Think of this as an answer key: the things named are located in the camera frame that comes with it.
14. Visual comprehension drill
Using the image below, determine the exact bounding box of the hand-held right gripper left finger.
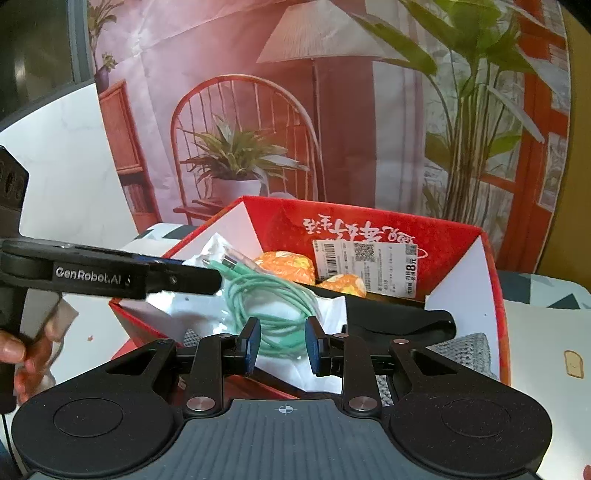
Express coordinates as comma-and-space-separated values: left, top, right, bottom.
107, 317, 262, 415

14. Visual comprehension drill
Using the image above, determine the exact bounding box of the grey knitted cloth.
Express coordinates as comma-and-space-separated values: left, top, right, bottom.
375, 332, 502, 408

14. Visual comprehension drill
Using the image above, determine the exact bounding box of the person's left hand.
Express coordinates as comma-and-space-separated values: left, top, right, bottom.
0, 305, 79, 394

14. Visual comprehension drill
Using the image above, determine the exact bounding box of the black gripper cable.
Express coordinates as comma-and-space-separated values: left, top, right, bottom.
0, 410, 16, 467

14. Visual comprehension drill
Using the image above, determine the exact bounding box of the wall poster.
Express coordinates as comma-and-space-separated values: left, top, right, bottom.
88, 0, 571, 274

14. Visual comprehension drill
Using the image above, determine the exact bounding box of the orange patterned pouch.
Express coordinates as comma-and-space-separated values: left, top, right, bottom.
253, 251, 317, 285

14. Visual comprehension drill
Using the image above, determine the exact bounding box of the white barcode label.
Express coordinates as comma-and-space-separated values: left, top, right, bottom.
312, 239, 419, 297

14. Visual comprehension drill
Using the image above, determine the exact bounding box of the green cable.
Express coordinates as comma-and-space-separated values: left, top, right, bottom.
202, 257, 320, 361

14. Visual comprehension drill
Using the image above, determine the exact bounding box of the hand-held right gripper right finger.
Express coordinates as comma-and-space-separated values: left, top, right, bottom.
305, 316, 502, 415

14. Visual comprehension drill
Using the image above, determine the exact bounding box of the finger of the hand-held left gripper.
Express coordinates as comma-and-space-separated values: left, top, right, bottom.
139, 256, 223, 296

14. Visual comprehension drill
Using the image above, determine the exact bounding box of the red cardboard box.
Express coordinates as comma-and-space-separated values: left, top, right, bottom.
109, 195, 511, 408

